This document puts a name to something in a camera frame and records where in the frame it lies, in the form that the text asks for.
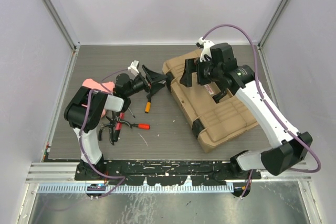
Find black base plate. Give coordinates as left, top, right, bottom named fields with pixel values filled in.
left=75, top=160, right=249, bottom=186

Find pink folded cloth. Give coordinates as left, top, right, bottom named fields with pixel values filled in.
left=82, top=78, right=116, bottom=118

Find red handled screwdriver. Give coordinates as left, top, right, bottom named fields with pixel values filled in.
left=119, top=120, right=151, bottom=130

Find aluminium frame rail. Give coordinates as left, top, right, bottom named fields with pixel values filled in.
left=26, top=162, right=78, bottom=183

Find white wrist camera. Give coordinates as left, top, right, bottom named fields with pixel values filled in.
left=196, top=37, right=214, bottom=62
left=128, top=60, right=140, bottom=77

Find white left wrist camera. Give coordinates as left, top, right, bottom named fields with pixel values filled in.
left=128, top=60, right=140, bottom=77

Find black red pliers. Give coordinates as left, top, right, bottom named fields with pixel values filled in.
left=110, top=111, right=124, bottom=145

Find tan plastic tool case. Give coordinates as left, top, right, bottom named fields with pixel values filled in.
left=162, top=49, right=258, bottom=153

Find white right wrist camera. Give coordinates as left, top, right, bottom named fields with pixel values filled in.
left=196, top=37, right=214, bottom=62

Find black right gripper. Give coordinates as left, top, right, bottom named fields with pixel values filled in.
left=179, top=56, right=222, bottom=88

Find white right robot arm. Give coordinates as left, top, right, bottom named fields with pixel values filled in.
left=180, top=40, right=313, bottom=179

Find orange stubby screwdriver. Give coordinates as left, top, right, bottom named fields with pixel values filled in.
left=144, top=94, right=152, bottom=113

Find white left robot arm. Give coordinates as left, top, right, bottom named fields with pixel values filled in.
left=64, top=60, right=167, bottom=180

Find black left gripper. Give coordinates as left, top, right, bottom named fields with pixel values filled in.
left=125, top=65, right=166, bottom=97

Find black handled pliers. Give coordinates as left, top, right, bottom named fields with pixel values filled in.
left=98, top=121, right=116, bottom=146

